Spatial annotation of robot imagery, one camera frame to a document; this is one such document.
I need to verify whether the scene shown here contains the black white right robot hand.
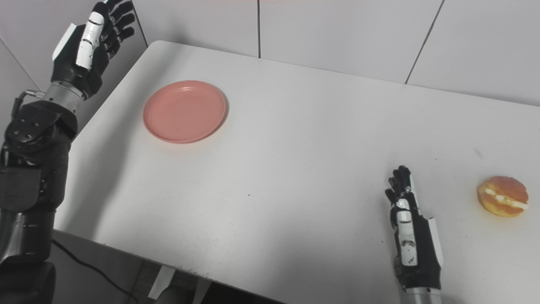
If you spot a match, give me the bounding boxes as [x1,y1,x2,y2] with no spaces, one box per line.
[385,166,444,292]

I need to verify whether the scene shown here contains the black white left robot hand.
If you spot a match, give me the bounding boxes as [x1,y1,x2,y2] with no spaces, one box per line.
[51,0,136,101]

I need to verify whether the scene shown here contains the cream puff pastry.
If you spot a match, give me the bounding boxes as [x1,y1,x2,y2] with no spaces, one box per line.
[477,176,529,218]

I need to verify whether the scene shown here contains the pink round plate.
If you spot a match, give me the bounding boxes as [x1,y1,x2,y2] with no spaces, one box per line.
[143,80,227,144]

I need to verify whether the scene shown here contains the white table leg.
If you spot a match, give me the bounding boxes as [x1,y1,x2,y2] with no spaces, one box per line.
[148,266,211,304]

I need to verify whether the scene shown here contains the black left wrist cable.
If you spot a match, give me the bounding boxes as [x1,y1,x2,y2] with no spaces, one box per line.
[11,90,45,119]

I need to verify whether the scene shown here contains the black floor cable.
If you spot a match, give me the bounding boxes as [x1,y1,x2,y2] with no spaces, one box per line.
[51,239,140,304]

